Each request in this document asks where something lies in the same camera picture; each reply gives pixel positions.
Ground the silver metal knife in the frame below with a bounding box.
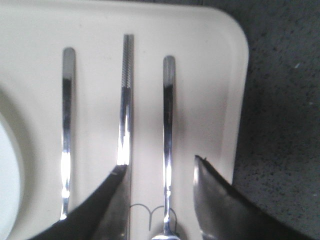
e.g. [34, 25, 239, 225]
[117, 34, 134, 240]

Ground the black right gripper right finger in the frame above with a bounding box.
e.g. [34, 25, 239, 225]
[193, 155, 309, 240]

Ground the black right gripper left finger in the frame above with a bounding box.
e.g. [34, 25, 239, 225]
[31, 165, 128, 240]

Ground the cream rabbit serving tray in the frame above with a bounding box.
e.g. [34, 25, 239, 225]
[0, 0, 249, 240]

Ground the silver metal fork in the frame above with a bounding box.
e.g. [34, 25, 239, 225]
[60, 47, 76, 221]

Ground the white round plate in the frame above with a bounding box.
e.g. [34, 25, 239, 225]
[0, 84, 25, 240]

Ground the silver metal spoon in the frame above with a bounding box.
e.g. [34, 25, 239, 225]
[153, 55, 179, 240]

